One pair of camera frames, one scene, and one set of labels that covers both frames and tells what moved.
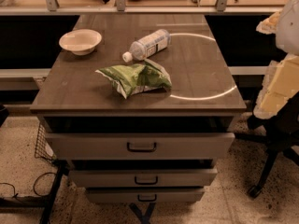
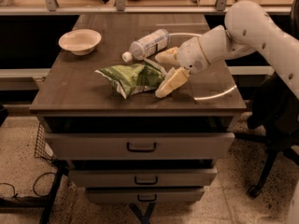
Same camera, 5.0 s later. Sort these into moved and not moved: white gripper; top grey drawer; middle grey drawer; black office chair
Moved: white gripper
Not moved: top grey drawer; black office chair; middle grey drawer
